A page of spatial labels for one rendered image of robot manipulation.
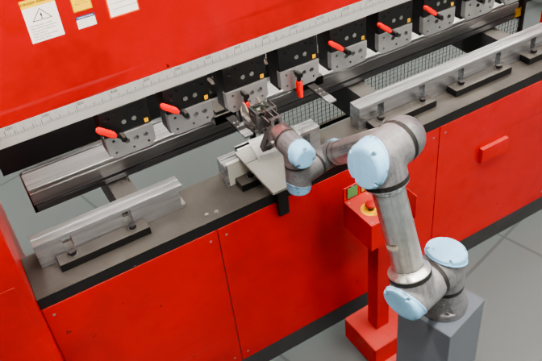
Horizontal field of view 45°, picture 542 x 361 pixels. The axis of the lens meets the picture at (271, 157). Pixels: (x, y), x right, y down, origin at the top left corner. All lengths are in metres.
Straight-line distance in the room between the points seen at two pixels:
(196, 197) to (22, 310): 0.68
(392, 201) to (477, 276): 1.59
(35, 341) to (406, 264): 1.08
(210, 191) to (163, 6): 0.72
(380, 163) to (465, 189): 1.45
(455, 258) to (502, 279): 1.35
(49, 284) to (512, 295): 1.97
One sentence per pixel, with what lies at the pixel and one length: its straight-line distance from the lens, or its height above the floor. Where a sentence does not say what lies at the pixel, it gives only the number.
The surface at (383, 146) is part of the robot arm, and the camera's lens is 1.57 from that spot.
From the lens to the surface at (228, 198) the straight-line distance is 2.26.
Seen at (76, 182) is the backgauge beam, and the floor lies 0.95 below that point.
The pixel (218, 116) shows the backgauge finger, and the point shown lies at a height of 1.02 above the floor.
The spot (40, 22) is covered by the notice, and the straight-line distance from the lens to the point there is 1.80.
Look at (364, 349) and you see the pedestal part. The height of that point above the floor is 0.05.
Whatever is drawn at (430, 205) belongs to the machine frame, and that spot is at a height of 0.43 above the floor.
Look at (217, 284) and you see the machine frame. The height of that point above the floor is 0.58.
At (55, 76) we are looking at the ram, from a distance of 1.86.
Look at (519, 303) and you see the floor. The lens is 3.13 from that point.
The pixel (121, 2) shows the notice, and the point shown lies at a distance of 1.84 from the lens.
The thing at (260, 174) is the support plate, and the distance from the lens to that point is 2.14.
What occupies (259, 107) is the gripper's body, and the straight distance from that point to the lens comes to 1.99.
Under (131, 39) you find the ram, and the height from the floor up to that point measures 1.53.
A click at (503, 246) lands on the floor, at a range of 3.35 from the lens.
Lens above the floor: 2.34
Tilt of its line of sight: 38 degrees down
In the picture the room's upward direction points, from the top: 7 degrees counter-clockwise
